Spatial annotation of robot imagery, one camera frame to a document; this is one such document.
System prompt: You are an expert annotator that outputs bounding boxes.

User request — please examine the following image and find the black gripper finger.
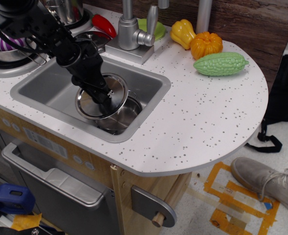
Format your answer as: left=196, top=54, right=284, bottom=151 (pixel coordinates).
left=99, top=90, right=114, bottom=118
left=89, top=92, right=101, bottom=104

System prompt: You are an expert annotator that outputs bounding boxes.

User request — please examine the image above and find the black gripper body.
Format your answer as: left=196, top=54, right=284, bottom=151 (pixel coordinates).
left=54, top=39, right=110, bottom=98

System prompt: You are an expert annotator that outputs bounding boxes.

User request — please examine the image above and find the steel pot lid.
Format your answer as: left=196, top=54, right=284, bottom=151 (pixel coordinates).
left=75, top=73, right=129, bottom=120

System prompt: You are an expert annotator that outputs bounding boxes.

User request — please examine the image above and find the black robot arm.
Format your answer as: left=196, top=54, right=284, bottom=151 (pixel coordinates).
left=0, top=0, right=119, bottom=115

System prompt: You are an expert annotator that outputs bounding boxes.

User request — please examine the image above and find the small steel pot in sink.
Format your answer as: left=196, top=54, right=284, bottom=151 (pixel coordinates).
left=94, top=90, right=143, bottom=135

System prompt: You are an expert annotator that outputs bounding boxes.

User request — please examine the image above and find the tall steel pot on burner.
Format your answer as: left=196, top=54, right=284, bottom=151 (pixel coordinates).
left=45, top=0, right=84, bottom=25

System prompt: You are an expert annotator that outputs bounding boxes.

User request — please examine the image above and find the steel pot with onion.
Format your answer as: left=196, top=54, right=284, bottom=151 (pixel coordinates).
left=0, top=49, right=47, bottom=66

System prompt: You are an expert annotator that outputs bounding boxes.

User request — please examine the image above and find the grey toy stove burner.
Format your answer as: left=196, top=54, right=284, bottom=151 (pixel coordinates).
left=61, top=9, right=93, bottom=37

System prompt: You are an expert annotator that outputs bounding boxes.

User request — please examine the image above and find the grey toy sink basin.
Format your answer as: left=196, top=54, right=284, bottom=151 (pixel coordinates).
left=10, top=57, right=171, bottom=142

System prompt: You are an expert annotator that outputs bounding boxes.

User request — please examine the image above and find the red toy chili pepper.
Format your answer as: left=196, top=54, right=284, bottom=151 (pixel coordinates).
left=91, top=14, right=117, bottom=38

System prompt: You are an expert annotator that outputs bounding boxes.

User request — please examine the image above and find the silver toy faucet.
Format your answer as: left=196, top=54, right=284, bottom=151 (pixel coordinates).
left=105, top=0, right=169, bottom=65

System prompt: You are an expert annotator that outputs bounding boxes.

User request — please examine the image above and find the purple striped toy onion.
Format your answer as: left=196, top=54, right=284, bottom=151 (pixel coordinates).
left=0, top=38, right=26, bottom=51

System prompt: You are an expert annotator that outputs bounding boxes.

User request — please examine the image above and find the green toy plate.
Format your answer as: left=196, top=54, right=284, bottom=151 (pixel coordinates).
left=137, top=19, right=166, bottom=41

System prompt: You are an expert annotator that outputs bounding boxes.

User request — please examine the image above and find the yellow toy bell pepper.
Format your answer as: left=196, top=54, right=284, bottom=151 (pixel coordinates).
left=170, top=19, right=196, bottom=50

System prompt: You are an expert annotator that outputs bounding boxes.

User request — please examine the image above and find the grey towel peg plate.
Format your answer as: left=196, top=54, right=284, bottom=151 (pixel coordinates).
left=131, top=186, right=177, bottom=228

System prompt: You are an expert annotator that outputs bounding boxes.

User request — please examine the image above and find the grey toy oven door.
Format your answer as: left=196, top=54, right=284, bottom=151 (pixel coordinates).
left=1, top=143, right=119, bottom=235

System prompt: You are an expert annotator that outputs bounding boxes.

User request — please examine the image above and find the orange toy pumpkin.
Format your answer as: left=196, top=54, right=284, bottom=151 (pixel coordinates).
left=190, top=31, right=223, bottom=60

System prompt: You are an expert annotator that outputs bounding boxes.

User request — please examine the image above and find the silver vertical pole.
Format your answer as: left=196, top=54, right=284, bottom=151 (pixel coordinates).
left=196, top=0, right=212, bottom=34

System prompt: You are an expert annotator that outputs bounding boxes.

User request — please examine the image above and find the green toy bitter gourd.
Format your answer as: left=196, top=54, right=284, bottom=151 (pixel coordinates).
left=193, top=52, right=249, bottom=76

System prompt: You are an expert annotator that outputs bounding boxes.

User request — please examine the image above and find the blue plastic clamp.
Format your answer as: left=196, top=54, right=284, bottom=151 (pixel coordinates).
left=0, top=184, right=36, bottom=214

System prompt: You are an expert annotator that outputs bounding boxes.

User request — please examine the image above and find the black backpack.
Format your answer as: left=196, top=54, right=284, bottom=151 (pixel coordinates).
left=246, top=54, right=288, bottom=153

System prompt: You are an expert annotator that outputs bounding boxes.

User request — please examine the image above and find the grey suede shoe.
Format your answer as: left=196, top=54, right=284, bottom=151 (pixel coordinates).
left=231, top=157, right=288, bottom=209

